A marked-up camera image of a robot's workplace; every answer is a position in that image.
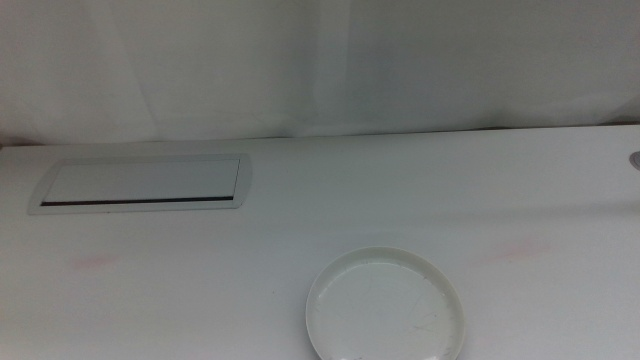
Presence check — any white plate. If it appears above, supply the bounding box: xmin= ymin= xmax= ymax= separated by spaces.
xmin=304 ymin=245 xmax=467 ymax=360

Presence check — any white table cable hatch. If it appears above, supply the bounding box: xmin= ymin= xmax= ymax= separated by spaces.
xmin=26 ymin=152 xmax=254 ymax=217

